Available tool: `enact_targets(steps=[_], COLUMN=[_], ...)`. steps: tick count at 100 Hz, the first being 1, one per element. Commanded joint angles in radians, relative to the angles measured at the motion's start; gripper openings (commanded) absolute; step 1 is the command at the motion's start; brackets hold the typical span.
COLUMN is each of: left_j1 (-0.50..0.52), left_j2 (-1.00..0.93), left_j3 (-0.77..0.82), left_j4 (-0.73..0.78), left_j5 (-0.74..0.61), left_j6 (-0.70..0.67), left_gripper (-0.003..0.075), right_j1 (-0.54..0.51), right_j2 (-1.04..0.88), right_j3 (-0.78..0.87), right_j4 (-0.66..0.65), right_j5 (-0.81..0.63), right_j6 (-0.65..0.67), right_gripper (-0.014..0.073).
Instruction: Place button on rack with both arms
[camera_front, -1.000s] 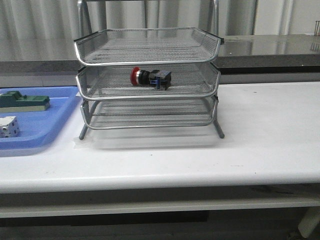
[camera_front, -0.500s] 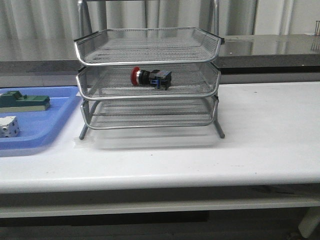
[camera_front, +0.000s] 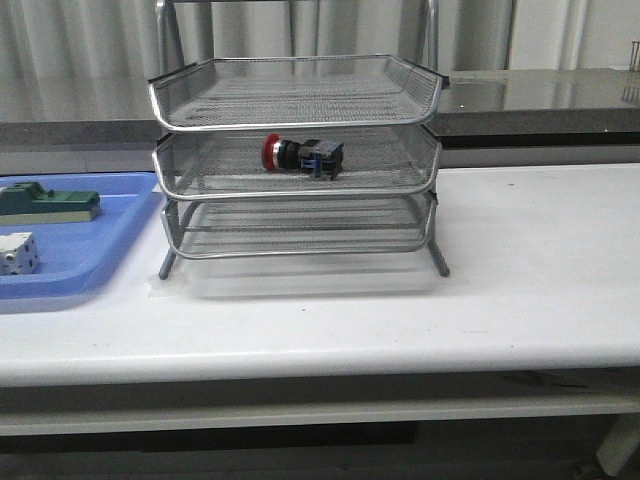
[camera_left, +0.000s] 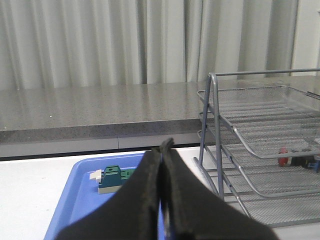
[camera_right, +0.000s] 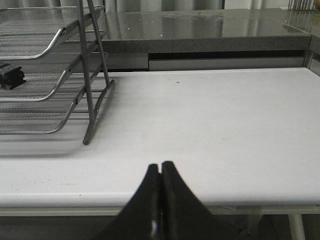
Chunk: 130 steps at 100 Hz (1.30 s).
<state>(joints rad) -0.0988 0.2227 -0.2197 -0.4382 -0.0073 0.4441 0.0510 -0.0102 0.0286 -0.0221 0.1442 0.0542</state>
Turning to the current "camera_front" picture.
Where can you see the red emergency stop button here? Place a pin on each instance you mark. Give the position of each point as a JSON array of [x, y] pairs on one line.
[[318, 158]]

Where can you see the mesh tray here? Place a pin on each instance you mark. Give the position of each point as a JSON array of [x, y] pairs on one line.
[[221, 165], [295, 92], [239, 228]]

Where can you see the grey stone counter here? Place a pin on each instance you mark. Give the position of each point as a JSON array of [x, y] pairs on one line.
[[485, 119]]

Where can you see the blue plastic tray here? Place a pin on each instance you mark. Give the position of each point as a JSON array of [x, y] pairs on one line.
[[75, 258]]

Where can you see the green electrical module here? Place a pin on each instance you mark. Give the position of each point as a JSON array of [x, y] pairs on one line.
[[29, 203]]

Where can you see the white terminal block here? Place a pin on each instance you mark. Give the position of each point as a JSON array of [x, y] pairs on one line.
[[19, 254]]

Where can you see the white table leg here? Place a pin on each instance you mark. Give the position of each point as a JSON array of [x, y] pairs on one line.
[[619, 444]]

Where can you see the silver rack frame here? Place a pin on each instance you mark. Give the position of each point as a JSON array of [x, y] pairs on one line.
[[172, 58]]

